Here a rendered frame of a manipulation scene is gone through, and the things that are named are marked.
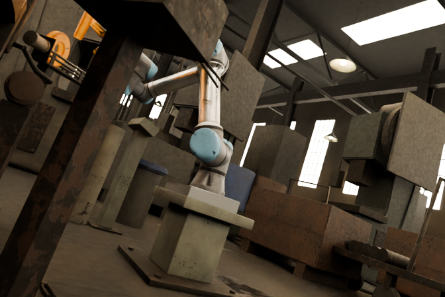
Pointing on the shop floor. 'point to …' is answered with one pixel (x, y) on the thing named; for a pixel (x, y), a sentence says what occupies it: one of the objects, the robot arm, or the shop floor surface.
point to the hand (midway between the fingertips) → (87, 18)
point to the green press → (391, 165)
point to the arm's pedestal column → (183, 254)
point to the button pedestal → (124, 174)
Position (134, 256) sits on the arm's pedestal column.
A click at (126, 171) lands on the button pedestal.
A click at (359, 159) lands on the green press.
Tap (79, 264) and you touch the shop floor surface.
